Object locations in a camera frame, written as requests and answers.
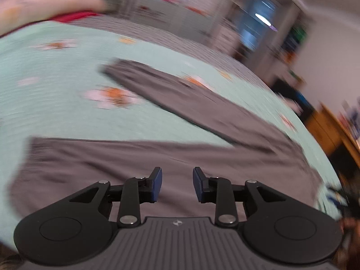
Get white glass-door wardrobe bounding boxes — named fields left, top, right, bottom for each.
left=93, top=0, right=246, bottom=54

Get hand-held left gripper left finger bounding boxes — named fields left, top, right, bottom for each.
left=69, top=166, right=164, bottom=228

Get wooden cabinet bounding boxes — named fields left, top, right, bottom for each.
left=305, top=103, right=360, bottom=173

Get pink printed pillow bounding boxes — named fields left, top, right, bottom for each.
left=0, top=0, right=107, bottom=36

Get grey pants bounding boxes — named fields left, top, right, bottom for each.
left=6, top=58, right=324, bottom=223

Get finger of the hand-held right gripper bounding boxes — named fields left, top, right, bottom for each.
left=326, top=184, right=360, bottom=218

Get black chair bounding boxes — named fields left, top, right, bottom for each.
left=269, top=78, right=313, bottom=116

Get green bag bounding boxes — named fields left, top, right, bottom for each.
left=289, top=26, right=308, bottom=46

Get mint quilted bee bedspread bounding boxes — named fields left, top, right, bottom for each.
left=0, top=15, right=342, bottom=248

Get person's right hand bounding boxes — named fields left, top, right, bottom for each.
left=339, top=218, right=360, bottom=248

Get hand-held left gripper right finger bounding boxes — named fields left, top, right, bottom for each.
left=193, top=166, right=286, bottom=228

